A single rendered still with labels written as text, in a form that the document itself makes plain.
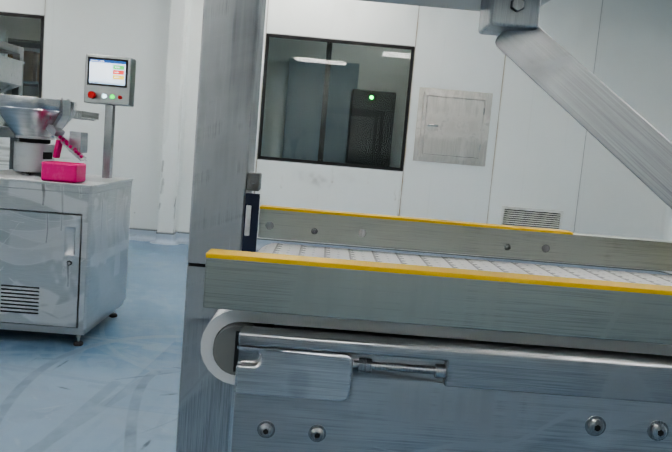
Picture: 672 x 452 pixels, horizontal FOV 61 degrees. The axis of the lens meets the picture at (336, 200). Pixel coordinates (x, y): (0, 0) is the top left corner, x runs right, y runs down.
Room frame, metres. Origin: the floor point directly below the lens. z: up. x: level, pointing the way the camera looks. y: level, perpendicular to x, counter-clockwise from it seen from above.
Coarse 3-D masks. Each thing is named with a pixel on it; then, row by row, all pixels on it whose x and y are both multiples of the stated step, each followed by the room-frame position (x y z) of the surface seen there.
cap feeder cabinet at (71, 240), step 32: (0, 192) 2.54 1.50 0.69; (32, 192) 2.55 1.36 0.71; (64, 192) 2.55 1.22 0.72; (96, 192) 2.60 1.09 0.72; (128, 192) 3.05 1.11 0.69; (0, 224) 2.54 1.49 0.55; (32, 224) 2.54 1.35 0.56; (64, 224) 2.55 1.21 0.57; (96, 224) 2.63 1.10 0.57; (128, 224) 3.08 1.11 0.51; (0, 256) 2.54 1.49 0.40; (32, 256) 2.54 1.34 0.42; (64, 256) 2.55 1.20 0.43; (96, 256) 2.65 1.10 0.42; (0, 288) 2.54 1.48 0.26; (32, 288) 2.54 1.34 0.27; (64, 288) 2.55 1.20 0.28; (96, 288) 2.66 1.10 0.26; (0, 320) 2.54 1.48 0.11; (32, 320) 2.54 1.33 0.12; (64, 320) 2.55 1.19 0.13; (96, 320) 2.68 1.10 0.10
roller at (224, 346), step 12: (228, 324) 0.36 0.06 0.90; (240, 324) 0.35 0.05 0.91; (252, 324) 0.36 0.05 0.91; (264, 324) 0.37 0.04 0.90; (216, 336) 0.36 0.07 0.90; (228, 336) 0.35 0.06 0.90; (216, 348) 0.35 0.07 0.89; (228, 348) 0.35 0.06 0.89; (216, 360) 0.35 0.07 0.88; (228, 360) 0.35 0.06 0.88; (228, 372) 0.35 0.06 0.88
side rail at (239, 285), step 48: (240, 288) 0.34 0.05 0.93; (288, 288) 0.34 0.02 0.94; (336, 288) 0.34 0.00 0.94; (384, 288) 0.34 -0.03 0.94; (432, 288) 0.34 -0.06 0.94; (480, 288) 0.34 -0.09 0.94; (528, 288) 0.34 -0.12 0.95; (576, 288) 0.34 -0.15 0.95; (576, 336) 0.34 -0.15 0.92; (624, 336) 0.34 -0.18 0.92
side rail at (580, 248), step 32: (288, 224) 0.61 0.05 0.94; (320, 224) 0.61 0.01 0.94; (352, 224) 0.61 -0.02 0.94; (384, 224) 0.61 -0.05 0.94; (416, 224) 0.61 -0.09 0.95; (512, 256) 0.62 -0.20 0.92; (544, 256) 0.62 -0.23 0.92; (576, 256) 0.62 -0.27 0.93; (608, 256) 0.62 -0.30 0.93; (640, 256) 0.62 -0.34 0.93
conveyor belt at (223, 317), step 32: (320, 256) 0.55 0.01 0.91; (352, 256) 0.57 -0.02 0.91; (384, 256) 0.58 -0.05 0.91; (416, 256) 0.60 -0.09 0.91; (224, 320) 0.36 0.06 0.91; (256, 320) 0.36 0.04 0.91; (288, 320) 0.36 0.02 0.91; (320, 320) 0.36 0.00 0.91; (352, 320) 0.36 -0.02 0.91; (640, 352) 0.36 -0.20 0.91
